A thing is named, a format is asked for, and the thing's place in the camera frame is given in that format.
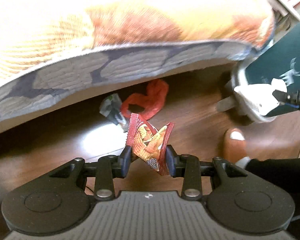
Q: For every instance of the teal trash bin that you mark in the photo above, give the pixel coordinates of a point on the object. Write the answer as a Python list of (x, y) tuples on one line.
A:
[(281, 61)]

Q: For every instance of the red plastic bag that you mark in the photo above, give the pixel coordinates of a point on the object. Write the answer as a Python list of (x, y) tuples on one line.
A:
[(152, 102)]

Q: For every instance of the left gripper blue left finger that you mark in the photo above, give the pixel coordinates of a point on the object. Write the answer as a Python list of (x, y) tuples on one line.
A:
[(125, 159)]

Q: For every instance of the white tissue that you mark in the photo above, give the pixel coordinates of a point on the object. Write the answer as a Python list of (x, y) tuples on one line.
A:
[(260, 96)]

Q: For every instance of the red orange snack wrapper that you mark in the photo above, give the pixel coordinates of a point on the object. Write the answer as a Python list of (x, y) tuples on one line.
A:
[(149, 143)]

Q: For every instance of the orange flower quilt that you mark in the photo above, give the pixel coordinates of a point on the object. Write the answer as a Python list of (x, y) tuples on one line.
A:
[(50, 49)]

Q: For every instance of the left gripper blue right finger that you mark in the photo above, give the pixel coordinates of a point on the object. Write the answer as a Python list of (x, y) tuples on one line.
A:
[(170, 160)]

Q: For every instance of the brown slipper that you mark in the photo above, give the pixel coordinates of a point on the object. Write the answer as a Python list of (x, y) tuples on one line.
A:
[(234, 148)]

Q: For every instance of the green grey wrapper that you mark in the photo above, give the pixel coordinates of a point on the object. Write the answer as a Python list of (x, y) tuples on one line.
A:
[(110, 108)]

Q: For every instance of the metal bed leg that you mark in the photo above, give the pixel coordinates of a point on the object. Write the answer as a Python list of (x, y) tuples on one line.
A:
[(226, 104)]

